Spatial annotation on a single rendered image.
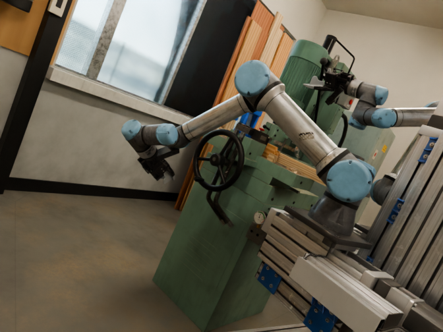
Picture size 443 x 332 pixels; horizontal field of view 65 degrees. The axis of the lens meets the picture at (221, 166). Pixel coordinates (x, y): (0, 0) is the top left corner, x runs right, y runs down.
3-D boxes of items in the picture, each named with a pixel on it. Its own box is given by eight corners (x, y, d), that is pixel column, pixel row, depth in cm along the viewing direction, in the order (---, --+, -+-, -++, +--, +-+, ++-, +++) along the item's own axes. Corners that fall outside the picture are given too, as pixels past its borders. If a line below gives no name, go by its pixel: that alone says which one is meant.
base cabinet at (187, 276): (150, 279, 198) (200, 165, 188) (213, 270, 244) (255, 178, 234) (203, 333, 171) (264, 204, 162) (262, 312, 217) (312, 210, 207)
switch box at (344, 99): (333, 102, 195) (347, 75, 193) (339, 107, 203) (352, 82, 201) (343, 105, 191) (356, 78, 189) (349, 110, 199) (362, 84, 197)
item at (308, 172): (232, 139, 198) (235, 133, 198) (234, 140, 200) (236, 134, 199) (324, 186, 162) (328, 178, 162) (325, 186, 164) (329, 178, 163)
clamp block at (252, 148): (222, 145, 170) (229, 128, 169) (237, 151, 181) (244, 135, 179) (244, 157, 161) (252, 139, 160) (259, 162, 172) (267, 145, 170)
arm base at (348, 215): (358, 238, 116) (372, 211, 114) (335, 233, 106) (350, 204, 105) (323, 217, 127) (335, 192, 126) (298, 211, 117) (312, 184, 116)
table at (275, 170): (189, 135, 184) (194, 124, 183) (223, 146, 208) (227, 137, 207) (281, 184, 148) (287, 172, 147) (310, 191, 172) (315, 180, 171)
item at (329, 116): (313, 126, 189) (325, 100, 187) (320, 130, 196) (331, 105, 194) (327, 131, 184) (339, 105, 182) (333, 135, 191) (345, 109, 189)
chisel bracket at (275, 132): (260, 136, 183) (266, 120, 182) (272, 141, 194) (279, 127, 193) (270, 141, 178) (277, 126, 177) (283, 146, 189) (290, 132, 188)
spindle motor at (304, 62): (265, 93, 180) (291, 35, 176) (281, 103, 194) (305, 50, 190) (293, 103, 170) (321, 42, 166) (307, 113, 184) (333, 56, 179)
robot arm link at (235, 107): (277, 73, 129) (171, 131, 145) (270, 64, 119) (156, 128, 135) (290, 101, 127) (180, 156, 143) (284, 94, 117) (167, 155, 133)
